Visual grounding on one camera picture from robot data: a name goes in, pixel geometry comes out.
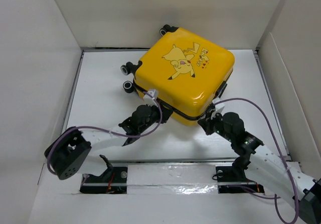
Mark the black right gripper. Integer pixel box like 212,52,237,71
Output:
196,109,234,143

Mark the yellow hard-shell suitcase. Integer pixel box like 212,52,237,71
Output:
120,25,235,126

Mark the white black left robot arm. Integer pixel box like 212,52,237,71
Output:
44,105,173,182

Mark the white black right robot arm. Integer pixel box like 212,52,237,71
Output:
198,112,320,223

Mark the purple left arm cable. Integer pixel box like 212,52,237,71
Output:
47,93,163,176

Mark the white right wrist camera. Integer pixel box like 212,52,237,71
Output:
208,97,225,117

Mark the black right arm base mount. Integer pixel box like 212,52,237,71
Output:
212,157,265,194

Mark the aluminium mounting rail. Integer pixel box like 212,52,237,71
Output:
82,159,291,187

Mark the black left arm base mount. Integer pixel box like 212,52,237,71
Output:
79,155,128,194

